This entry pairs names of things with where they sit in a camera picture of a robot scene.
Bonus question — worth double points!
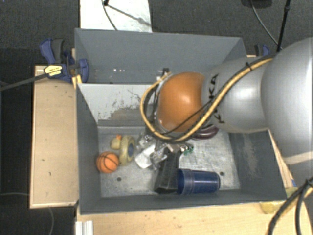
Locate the orange toy basketball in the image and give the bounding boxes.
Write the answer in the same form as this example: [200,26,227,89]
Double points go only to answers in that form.
[95,151,120,174]

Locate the clear glass thing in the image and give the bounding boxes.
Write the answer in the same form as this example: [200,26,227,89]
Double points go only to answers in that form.
[135,132,154,152]

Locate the black cylinder on white bracket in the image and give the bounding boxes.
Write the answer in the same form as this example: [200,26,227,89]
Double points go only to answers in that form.
[156,67,171,83]

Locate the yellow rubber duck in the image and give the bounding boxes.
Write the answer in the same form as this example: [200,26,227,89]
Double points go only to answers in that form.
[110,134,123,150]

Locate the dark blue plastic cup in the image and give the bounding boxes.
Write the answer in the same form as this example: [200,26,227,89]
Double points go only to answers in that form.
[176,168,221,196]

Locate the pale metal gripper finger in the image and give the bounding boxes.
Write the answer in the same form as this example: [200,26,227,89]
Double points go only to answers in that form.
[150,157,170,171]
[149,146,169,162]

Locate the white plastic piece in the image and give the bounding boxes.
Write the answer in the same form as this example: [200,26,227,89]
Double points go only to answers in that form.
[134,144,157,170]

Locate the yellow wheel with blue hub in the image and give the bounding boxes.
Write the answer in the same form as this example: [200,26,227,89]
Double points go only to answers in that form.
[118,135,136,167]

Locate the grey metal bin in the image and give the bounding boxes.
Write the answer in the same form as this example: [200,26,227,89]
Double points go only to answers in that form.
[74,27,288,215]

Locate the pale wood flat board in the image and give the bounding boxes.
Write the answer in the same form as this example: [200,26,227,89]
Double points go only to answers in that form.
[29,64,80,209]

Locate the dark purple ring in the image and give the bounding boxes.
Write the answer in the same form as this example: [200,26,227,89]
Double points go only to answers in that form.
[192,125,220,140]

